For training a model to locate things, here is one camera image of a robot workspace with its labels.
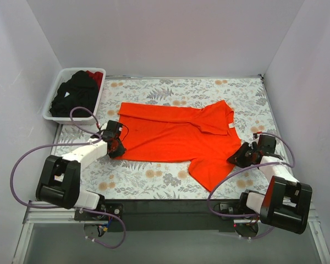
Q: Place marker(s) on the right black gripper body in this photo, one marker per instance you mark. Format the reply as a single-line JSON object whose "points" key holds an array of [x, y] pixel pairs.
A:
{"points": [[242, 156]]}

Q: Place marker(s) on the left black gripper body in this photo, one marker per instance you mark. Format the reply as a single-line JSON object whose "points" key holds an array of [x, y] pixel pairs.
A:
{"points": [[117, 147]]}

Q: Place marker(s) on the orange t shirt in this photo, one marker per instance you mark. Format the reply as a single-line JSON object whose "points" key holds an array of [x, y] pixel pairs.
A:
{"points": [[206, 137]]}

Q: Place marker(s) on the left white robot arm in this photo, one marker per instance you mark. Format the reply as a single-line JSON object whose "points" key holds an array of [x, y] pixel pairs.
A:
{"points": [[59, 182]]}

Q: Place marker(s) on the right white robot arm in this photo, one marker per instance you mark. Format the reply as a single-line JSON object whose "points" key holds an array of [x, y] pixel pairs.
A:
{"points": [[286, 203]]}

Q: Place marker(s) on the floral patterned table mat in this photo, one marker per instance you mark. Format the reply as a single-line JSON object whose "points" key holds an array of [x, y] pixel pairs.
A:
{"points": [[149, 180]]}

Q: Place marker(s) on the black t shirt in basket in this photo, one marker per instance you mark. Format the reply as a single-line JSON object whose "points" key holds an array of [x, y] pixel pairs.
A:
{"points": [[79, 90]]}

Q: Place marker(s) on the red t shirt in basket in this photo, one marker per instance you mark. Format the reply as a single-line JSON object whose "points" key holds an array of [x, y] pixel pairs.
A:
{"points": [[96, 76]]}

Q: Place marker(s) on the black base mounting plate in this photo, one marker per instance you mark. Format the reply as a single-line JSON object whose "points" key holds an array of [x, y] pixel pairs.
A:
{"points": [[176, 215]]}

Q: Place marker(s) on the white plastic laundry basket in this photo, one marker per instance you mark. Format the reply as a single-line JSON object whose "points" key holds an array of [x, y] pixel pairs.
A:
{"points": [[63, 76]]}

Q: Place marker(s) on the aluminium frame rail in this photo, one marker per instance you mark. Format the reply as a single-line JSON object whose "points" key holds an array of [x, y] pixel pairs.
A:
{"points": [[53, 236]]}

